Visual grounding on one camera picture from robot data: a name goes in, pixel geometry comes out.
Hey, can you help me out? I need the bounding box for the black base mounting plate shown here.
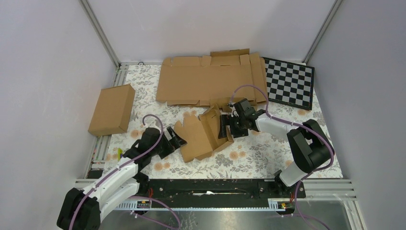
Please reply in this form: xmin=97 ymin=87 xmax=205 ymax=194
xmin=136 ymin=179 xmax=306 ymax=209

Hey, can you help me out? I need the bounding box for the stack of flat cardboard blanks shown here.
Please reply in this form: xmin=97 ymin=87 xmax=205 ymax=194
xmin=156 ymin=48 xmax=268 ymax=107

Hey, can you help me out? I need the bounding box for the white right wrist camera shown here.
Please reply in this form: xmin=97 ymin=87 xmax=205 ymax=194
xmin=228 ymin=103 xmax=239 ymax=117

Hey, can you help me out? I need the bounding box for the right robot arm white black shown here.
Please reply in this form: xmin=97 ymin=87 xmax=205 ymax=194
xmin=218 ymin=99 xmax=335 ymax=197

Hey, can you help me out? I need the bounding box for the yellow green small tool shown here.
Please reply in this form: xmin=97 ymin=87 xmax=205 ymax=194
xmin=117 ymin=148 xmax=123 ymax=160

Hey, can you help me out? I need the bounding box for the aluminium frame post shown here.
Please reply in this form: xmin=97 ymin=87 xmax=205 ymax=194
xmin=79 ymin=0 xmax=121 ymax=69
xmin=302 ymin=0 xmax=344 ymax=64

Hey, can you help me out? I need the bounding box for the floral patterned table mat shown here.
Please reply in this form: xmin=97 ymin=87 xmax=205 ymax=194
xmin=103 ymin=64 xmax=344 ymax=180

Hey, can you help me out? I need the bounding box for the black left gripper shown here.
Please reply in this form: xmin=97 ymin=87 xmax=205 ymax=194
xmin=150 ymin=126 xmax=186 ymax=159

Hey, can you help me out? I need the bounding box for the left aluminium frame post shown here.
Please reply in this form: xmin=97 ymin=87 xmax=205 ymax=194
xmin=79 ymin=0 xmax=121 ymax=69

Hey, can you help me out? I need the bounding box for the black white checkerboard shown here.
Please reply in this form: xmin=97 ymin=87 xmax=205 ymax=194
xmin=264 ymin=57 xmax=315 ymax=111

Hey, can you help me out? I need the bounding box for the right aluminium frame post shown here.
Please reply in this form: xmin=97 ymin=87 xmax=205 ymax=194
xmin=302 ymin=0 xmax=344 ymax=64

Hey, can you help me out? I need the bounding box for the folded brown cardboard box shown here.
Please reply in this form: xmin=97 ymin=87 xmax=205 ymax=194
xmin=88 ymin=84 xmax=135 ymax=137

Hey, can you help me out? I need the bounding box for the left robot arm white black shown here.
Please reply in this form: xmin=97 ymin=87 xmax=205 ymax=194
xmin=56 ymin=127 xmax=187 ymax=230

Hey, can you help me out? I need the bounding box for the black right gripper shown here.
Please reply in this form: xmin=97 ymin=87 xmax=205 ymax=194
xmin=218 ymin=115 xmax=248 ymax=139

